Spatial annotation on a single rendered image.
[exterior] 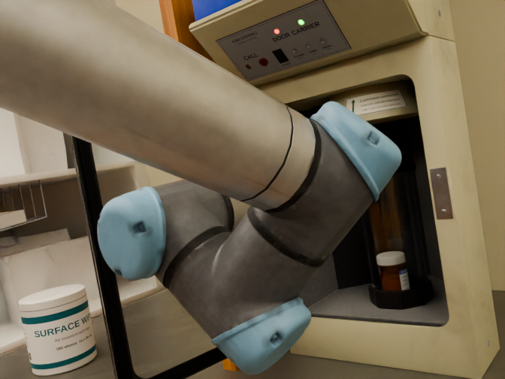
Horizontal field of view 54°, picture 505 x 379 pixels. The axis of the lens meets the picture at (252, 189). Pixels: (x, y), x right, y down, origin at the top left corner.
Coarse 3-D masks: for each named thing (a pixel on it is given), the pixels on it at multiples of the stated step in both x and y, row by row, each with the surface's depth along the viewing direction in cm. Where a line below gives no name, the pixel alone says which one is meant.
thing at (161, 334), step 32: (96, 160) 66; (128, 160) 69; (128, 192) 69; (128, 288) 68; (160, 288) 71; (128, 320) 68; (160, 320) 71; (192, 320) 74; (160, 352) 70; (192, 352) 74
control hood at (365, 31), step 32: (256, 0) 68; (288, 0) 66; (352, 0) 63; (384, 0) 61; (416, 0) 63; (192, 32) 76; (224, 32) 74; (352, 32) 67; (384, 32) 65; (416, 32) 64; (224, 64) 80; (320, 64) 73
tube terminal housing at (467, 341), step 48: (432, 0) 68; (384, 48) 70; (432, 48) 66; (288, 96) 80; (432, 96) 66; (432, 144) 67; (432, 192) 68; (480, 240) 74; (480, 288) 72; (336, 336) 82; (384, 336) 76; (432, 336) 71; (480, 336) 69
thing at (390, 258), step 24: (384, 192) 78; (408, 192) 79; (384, 216) 78; (408, 216) 78; (384, 240) 79; (408, 240) 78; (384, 264) 79; (408, 264) 78; (384, 288) 80; (408, 288) 78
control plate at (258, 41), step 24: (264, 24) 70; (288, 24) 69; (312, 24) 68; (336, 24) 66; (240, 48) 76; (264, 48) 74; (288, 48) 73; (312, 48) 71; (336, 48) 70; (240, 72) 80; (264, 72) 78
